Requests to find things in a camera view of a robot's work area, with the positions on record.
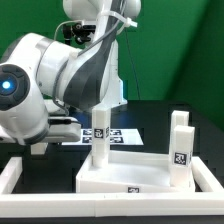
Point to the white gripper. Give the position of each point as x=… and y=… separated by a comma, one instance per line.
x=61, y=129

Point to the white desk top tray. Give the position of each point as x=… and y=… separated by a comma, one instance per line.
x=129, y=172

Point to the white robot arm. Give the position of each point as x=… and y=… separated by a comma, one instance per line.
x=35, y=66

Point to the fiducial marker sheet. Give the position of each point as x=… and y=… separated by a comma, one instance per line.
x=117, y=137

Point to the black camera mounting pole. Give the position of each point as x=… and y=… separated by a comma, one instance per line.
x=75, y=32

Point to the grey camera on mount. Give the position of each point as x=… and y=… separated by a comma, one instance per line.
x=89, y=28

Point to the white U-shaped obstacle frame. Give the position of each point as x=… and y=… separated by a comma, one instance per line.
x=208, y=201

